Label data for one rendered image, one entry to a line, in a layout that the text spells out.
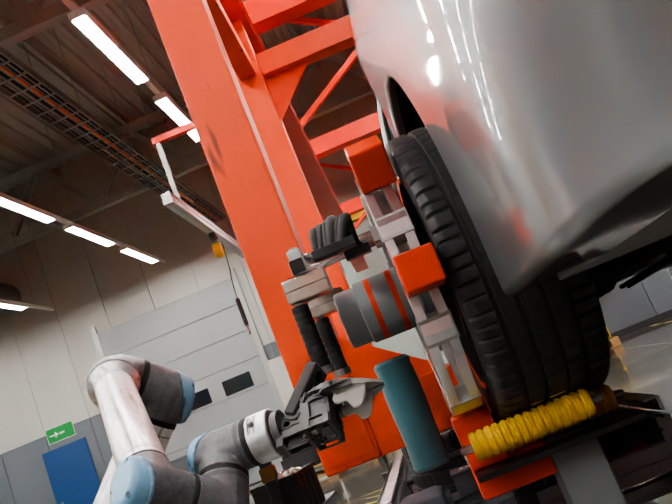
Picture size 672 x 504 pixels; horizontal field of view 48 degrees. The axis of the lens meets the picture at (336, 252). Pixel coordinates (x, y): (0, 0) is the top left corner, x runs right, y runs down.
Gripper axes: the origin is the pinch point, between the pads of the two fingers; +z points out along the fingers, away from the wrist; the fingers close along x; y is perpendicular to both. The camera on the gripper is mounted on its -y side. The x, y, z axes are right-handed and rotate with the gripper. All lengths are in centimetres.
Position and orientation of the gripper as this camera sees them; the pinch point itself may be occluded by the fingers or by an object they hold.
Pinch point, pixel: (376, 382)
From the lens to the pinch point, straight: 136.3
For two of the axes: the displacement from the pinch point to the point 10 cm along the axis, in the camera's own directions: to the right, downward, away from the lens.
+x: -4.3, -6.8, -5.9
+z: 9.0, -4.0, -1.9
